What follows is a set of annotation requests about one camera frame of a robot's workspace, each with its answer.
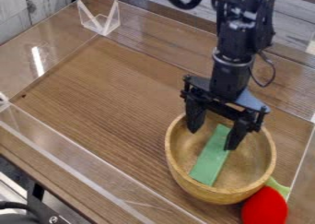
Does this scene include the clear acrylic front wall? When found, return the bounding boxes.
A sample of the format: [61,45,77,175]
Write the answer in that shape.
[0,103,206,224]

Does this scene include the red plush strawberry toy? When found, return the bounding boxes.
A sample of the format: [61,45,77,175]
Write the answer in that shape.
[242,177,292,224]

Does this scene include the brown wooden bowl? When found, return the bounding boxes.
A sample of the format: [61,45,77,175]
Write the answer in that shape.
[166,113,277,205]

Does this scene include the black table frame bracket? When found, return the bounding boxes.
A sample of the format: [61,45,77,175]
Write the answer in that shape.
[27,183,71,224]

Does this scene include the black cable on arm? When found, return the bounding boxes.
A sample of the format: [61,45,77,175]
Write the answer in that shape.
[247,49,277,88]

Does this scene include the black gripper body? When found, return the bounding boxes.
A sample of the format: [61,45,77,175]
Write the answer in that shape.
[182,56,270,132]

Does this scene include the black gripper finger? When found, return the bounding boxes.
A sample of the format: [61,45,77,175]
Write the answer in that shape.
[225,118,249,150]
[186,98,207,134]

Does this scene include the green rectangular block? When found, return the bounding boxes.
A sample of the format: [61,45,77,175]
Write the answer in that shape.
[190,124,230,186]

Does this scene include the black cable near floor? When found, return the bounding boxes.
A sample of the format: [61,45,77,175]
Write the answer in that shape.
[0,200,35,224]

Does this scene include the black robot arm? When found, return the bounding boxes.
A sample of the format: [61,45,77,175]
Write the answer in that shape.
[182,0,276,150]

